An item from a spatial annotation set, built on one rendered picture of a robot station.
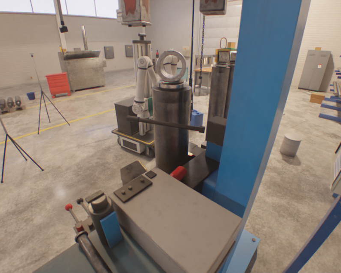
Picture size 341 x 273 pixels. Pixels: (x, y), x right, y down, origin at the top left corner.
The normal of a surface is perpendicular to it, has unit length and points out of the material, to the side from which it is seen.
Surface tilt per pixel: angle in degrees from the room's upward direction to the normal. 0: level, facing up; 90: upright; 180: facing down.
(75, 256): 0
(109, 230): 90
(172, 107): 90
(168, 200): 0
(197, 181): 0
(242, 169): 90
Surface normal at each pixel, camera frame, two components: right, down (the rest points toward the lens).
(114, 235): 0.73, 0.32
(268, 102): -0.68, 0.34
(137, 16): -0.35, 0.44
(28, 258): 0.00, -0.88
